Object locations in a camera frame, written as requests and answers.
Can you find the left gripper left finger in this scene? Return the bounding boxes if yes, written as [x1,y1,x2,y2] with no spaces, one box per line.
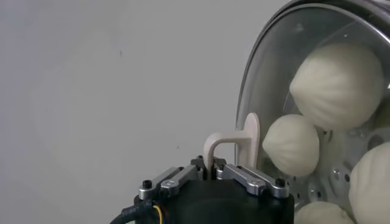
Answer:
[138,155,208,201]

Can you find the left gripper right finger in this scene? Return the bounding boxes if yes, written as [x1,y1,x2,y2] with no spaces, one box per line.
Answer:
[213,156,291,199]

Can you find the glass pot lid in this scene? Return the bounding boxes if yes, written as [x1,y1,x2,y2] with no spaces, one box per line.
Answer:
[203,0,390,224]

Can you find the white steamed baozi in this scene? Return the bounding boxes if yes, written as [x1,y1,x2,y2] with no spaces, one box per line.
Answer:
[294,200,356,224]
[261,114,321,178]
[348,142,390,224]
[288,41,385,131]

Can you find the stainless steel steamer basket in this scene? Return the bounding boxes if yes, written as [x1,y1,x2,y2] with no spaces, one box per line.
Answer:
[258,18,390,224]

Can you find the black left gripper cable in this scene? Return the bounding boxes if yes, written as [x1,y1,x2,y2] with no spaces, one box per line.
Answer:
[108,200,168,224]

